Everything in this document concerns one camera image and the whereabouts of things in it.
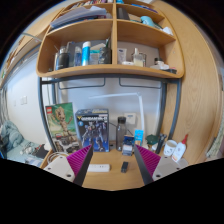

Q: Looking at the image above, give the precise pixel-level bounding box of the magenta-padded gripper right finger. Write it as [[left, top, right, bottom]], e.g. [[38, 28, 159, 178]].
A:
[[133, 143, 184, 186]]

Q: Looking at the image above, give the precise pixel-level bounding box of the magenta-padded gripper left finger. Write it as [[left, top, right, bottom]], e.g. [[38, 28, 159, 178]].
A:
[[43, 143, 95, 187]]

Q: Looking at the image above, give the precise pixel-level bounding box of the black charger block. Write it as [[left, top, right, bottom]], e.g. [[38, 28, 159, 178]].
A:
[[120, 161, 130, 174]]

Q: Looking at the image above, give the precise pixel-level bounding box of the white mug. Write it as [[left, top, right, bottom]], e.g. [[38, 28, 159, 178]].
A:
[[162, 139, 178, 158]]

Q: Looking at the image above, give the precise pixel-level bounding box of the white squeeze bottle red cap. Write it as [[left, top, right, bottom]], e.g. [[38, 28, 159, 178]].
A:
[[171, 133, 189, 163]]

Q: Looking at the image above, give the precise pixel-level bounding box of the black handheld tool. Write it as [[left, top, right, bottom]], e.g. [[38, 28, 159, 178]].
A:
[[154, 133, 168, 155]]

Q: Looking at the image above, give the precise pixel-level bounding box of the dark green round object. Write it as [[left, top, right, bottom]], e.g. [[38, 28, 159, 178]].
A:
[[145, 133, 158, 146]]

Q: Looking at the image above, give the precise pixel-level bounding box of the green tree figure toy box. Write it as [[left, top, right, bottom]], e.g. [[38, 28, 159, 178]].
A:
[[44, 101, 81, 155]]

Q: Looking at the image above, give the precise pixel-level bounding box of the bed with checked sheet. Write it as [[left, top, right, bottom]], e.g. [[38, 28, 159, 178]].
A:
[[0, 139, 49, 168]]

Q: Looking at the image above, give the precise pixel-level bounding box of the light blue card package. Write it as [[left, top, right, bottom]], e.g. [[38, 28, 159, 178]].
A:
[[133, 129, 145, 147]]

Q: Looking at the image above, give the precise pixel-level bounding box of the white power strip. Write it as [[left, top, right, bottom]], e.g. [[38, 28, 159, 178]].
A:
[[87, 163, 111, 173]]

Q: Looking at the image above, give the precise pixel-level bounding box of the small blue carton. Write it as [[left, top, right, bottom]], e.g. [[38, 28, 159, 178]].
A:
[[121, 134, 136, 157]]

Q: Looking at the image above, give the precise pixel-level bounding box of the blue robot model kit box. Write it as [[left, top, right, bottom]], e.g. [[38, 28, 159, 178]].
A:
[[74, 108, 110, 153]]

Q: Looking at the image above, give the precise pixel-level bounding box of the clear grey drink bottle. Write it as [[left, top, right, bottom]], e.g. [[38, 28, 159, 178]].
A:
[[115, 116, 128, 152]]

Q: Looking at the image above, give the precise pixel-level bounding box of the teal crumpled blanket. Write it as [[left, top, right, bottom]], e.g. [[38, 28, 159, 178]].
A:
[[0, 120, 24, 149]]

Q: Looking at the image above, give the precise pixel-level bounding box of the white desk lamp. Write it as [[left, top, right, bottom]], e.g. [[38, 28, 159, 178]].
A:
[[88, 92, 146, 133]]

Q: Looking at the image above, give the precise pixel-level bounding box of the wooden shelf unit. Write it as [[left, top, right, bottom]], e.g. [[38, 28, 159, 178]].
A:
[[35, 0, 185, 80]]

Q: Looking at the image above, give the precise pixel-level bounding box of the white coiled cable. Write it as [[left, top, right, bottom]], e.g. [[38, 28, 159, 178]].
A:
[[48, 151, 69, 163]]

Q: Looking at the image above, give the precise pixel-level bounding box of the white wall socket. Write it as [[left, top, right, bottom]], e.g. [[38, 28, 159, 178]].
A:
[[123, 112, 137, 126]]

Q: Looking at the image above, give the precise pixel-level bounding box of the grey metal frame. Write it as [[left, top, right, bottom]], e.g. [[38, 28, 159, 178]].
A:
[[37, 74, 183, 151]]

